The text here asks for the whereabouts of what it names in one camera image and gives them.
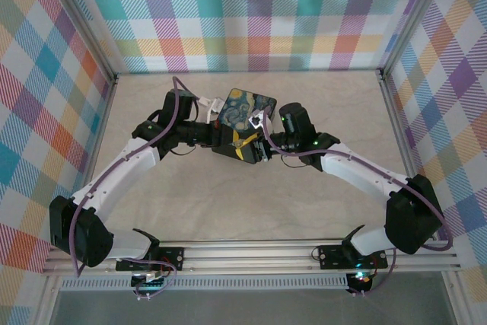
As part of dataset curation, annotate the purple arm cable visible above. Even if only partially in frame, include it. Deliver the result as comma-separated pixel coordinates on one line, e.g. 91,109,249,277
70,76,183,301
262,125,454,298

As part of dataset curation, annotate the small controller board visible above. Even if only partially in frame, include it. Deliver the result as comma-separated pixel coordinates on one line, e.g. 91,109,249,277
346,270,376,292
130,270,170,292

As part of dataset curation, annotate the aluminium frame leg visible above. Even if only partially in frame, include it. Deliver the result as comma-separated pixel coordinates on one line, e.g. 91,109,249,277
441,271,471,325
33,274,64,325

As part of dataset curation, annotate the aluminium side rail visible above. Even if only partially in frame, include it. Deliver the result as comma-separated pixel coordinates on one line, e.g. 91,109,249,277
66,73,119,245
376,69,438,242

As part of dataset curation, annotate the aluminium upright post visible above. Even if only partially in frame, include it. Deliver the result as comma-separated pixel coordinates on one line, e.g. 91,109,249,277
43,0,119,84
378,0,460,78

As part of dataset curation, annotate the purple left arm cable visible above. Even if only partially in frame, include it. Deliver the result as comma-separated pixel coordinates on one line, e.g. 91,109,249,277
70,76,183,301

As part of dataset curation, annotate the long aluminium base rail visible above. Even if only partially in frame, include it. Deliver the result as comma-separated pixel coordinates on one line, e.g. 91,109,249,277
40,240,462,276

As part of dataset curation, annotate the slotted grey cable duct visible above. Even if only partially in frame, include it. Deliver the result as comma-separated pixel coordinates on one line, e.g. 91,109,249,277
59,277,350,292

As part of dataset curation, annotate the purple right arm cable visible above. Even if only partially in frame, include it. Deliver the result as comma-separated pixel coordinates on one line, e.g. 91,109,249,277
262,125,454,298

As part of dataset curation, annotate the black box with starry print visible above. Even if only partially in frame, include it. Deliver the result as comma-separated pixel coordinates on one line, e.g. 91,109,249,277
210,88,278,167

